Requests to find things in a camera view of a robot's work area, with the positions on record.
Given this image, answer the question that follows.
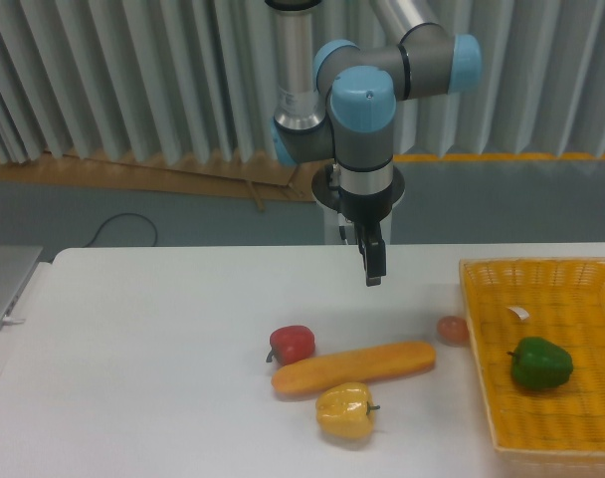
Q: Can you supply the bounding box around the yellow bell pepper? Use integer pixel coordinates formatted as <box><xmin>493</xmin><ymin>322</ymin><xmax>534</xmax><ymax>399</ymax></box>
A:
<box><xmin>315</xmin><ymin>382</ymin><xmax>380</xmax><ymax>440</ymax></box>

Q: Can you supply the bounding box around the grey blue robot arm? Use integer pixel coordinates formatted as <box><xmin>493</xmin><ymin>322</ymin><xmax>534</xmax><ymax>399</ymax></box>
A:
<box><xmin>267</xmin><ymin>1</ymin><xmax>483</xmax><ymax>286</ymax></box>

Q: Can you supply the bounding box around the yellow wicker basket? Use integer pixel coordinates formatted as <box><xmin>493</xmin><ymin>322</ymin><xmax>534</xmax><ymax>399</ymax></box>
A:
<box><xmin>459</xmin><ymin>258</ymin><xmax>605</xmax><ymax>460</ymax></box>

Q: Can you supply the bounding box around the brown cardboard sheet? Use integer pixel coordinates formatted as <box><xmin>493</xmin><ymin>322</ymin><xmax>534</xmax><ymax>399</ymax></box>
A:
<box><xmin>0</xmin><ymin>149</ymin><xmax>318</xmax><ymax>210</ymax></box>

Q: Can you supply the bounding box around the green bell pepper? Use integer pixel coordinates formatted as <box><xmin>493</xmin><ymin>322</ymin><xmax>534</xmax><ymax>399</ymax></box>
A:
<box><xmin>507</xmin><ymin>337</ymin><xmax>573</xmax><ymax>390</ymax></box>

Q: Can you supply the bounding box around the grey pleated curtain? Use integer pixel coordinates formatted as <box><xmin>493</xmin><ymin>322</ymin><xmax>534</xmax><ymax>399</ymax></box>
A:
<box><xmin>0</xmin><ymin>1</ymin><xmax>605</xmax><ymax>164</ymax></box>

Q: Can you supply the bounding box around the red bell pepper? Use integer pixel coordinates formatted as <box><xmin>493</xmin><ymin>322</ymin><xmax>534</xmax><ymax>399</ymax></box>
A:
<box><xmin>266</xmin><ymin>325</ymin><xmax>315</xmax><ymax>365</ymax></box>

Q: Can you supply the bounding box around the orange bread loaf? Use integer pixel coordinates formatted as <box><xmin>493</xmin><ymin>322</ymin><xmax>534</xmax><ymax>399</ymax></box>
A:
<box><xmin>271</xmin><ymin>341</ymin><xmax>437</xmax><ymax>396</ymax></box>

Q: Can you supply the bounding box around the brown egg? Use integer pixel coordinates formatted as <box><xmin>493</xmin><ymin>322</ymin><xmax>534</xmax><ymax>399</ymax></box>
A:
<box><xmin>436</xmin><ymin>316</ymin><xmax>470</xmax><ymax>346</ymax></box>

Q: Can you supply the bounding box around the white paper tag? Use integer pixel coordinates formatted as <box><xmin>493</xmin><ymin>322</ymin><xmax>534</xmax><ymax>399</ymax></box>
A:
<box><xmin>507</xmin><ymin>306</ymin><xmax>530</xmax><ymax>322</ymax></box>

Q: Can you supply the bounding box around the silver laptop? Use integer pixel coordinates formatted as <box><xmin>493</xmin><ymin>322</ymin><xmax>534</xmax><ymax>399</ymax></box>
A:
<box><xmin>0</xmin><ymin>245</ymin><xmax>43</xmax><ymax>330</ymax></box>

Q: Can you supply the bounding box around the black floor cable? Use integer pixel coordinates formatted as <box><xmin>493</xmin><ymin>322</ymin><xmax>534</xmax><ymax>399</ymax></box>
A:
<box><xmin>81</xmin><ymin>212</ymin><xmax>159</xmax><ymax>249</ymax></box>

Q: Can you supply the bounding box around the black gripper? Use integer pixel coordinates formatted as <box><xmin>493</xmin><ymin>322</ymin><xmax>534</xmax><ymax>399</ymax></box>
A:
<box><xmin>339</xmin><ymin>188</ymin><xmax>388</xmax><ymax>287</ymax></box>

